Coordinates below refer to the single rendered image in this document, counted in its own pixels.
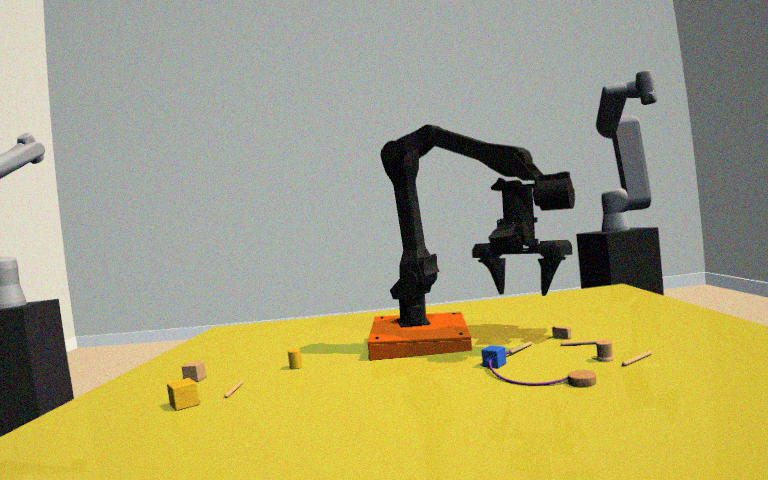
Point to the blue block with round hole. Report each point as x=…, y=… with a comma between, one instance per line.
x=498, y=355

